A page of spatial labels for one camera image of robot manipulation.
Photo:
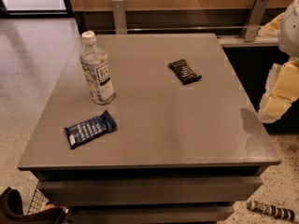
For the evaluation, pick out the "clear plastic water bottle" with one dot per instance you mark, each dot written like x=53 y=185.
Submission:
x=96 y=69

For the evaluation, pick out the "blue rxbar wrapper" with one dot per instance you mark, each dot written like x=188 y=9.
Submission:
x=89 y=129

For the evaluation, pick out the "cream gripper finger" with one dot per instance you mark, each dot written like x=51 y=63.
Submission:
x=281 y=91
x=272 y=27

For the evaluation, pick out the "metal bracket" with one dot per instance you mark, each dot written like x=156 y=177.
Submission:
x=119 y=16
x=250 y=30

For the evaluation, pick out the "left metal bracket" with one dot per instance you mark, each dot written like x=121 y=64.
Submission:
x=119 y=16

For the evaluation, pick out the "black white patterned stick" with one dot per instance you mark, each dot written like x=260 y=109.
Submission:
x=273 y=211

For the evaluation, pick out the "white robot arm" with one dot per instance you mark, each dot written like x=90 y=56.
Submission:
x=288 y=36

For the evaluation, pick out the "black chocolate rxbar wrapper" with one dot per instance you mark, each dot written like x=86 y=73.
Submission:
x=184 y=72

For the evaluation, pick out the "grey drawer cabinet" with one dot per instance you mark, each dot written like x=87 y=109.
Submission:
x=181 y=153

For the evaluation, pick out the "wire mesh basket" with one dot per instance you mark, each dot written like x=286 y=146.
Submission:
x=37 y=203

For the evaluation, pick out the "right metal bracket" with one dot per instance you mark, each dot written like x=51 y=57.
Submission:
x=250 y=30

